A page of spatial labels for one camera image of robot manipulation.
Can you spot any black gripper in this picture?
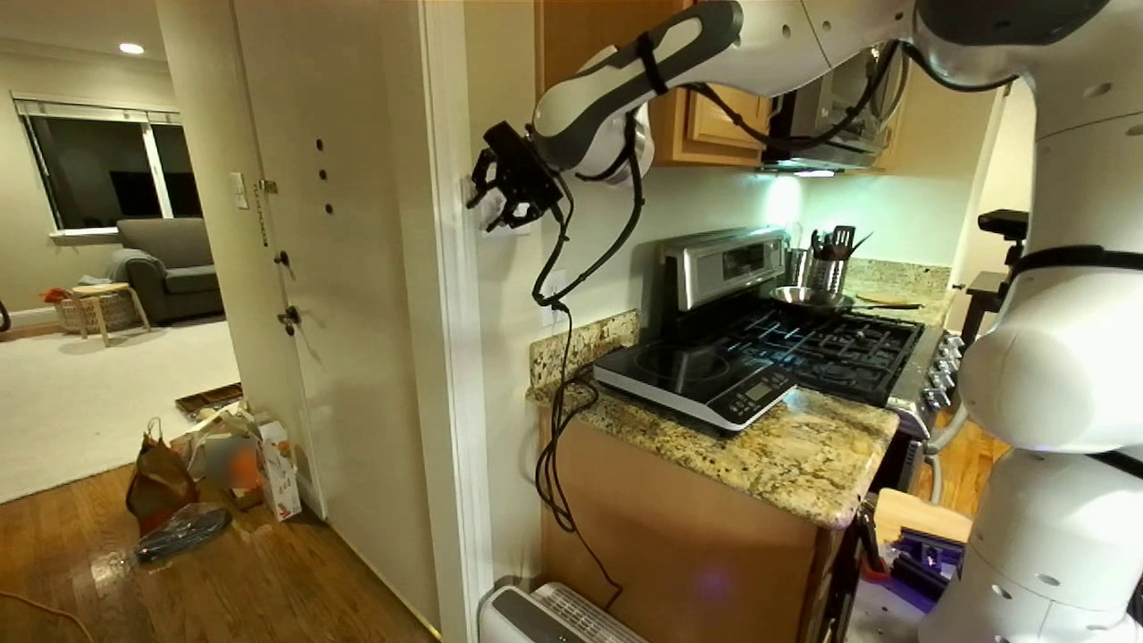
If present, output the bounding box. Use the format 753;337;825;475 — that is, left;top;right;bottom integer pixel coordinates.
463;117;569;237

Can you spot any granite countertop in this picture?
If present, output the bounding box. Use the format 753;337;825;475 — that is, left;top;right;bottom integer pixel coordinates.
525;307;641;398

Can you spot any white door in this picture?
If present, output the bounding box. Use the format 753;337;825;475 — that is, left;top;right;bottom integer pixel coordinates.
227;0;446;636

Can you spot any stainless steel gas stove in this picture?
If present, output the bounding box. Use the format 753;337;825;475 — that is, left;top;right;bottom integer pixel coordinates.
646;225;972;420

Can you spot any portable induction cooktop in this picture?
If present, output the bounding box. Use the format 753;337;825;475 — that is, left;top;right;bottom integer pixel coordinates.
588;337;803;436

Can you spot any metal pot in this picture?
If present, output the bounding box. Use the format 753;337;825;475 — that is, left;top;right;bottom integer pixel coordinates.
759;277;820;312

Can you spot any grey sofa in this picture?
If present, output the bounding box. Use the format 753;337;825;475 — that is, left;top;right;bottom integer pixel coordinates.
109;215;227;329

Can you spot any metal utensil holder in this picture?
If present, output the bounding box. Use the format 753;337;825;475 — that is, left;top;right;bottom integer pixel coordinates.
803;220;876;304

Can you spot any white carton bag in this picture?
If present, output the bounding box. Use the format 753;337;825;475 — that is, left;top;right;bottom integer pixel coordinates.
254;414;307;526

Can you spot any stainless steel microwave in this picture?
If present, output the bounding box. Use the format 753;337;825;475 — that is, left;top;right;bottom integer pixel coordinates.
759;46;913;177

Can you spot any orange toy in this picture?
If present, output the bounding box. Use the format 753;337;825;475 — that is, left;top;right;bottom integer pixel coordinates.
222;442;269;504

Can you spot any wooden base cabinet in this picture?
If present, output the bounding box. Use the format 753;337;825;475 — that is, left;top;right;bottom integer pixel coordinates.
538;414;839;643

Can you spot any small wooden side table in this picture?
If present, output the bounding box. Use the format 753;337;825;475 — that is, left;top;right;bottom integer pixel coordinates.
65;277;158;351

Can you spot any white air purifier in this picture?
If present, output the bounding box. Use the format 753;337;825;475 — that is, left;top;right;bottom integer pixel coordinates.
474;577;655;643

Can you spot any brown paper bag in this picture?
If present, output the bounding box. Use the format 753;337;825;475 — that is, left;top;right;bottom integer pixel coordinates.
120;418;204;538

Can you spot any dark flat bag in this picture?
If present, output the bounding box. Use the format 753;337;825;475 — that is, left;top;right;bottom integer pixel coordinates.
131;504;237;568

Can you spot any black tripod stand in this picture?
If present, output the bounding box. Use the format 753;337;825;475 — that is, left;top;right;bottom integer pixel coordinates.
958;205;1036;351

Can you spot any purple lit box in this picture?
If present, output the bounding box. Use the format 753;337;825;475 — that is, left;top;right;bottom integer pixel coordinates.
872;527;969;618

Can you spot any white wall outlet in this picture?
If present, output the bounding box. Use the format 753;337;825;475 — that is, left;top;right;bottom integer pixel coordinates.
538;271;570;331

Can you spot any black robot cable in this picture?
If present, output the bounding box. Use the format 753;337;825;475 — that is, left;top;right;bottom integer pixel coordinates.
529;32;1027;313

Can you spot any black power cable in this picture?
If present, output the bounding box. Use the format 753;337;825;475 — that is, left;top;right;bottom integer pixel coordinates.
529;299;628;599

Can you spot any white door frame trim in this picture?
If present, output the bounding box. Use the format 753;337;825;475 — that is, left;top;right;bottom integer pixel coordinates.
412;0;500;643

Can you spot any wooden wall cabinet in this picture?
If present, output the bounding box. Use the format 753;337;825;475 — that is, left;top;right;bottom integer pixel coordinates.
531;0;780;170

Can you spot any dark window with white frame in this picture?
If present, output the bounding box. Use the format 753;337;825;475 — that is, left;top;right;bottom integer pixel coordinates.
9;98;208;243

